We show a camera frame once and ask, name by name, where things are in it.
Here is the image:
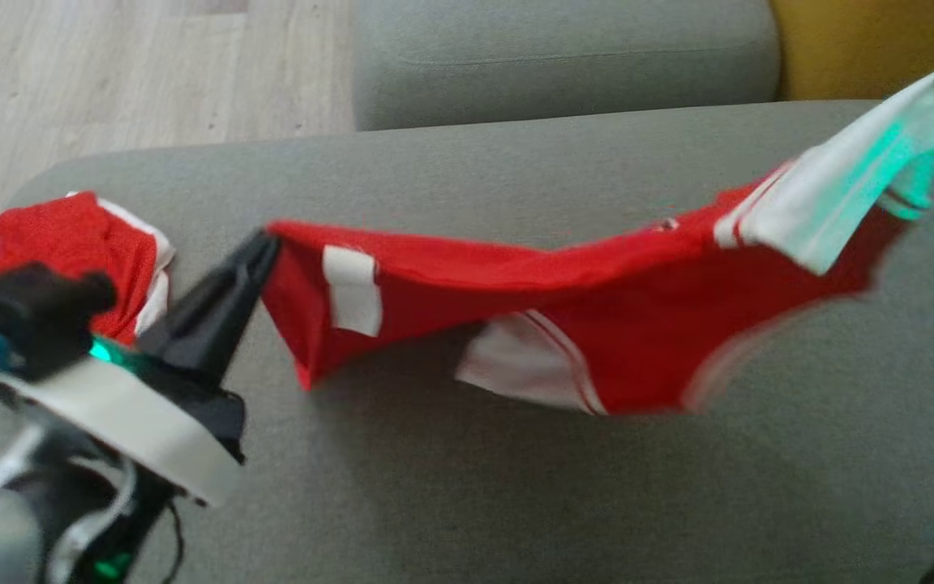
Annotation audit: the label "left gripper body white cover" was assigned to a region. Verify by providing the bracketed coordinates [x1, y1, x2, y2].
[0, 345, 246, 508]

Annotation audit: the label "medium grey sofa seat cushion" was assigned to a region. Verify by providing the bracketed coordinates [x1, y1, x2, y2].
[353, 0, 782, 132]

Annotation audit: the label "large grey sofa seat cushion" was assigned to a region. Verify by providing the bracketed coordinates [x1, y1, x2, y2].
[0, 99, 934, 584]

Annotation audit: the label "red lettered garment white panels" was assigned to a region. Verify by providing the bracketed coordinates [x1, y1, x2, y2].
[0, 191, 176, 348]

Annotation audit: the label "wide yellow sofa backrest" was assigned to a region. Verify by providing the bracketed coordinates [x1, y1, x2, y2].
[771, 0, 934, 102]

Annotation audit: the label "red garment with white stripes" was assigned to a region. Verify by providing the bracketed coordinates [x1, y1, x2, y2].
[260, 65, 934, 416]

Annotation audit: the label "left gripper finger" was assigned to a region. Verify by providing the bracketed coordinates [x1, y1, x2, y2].
[137, 230, 281, 384]

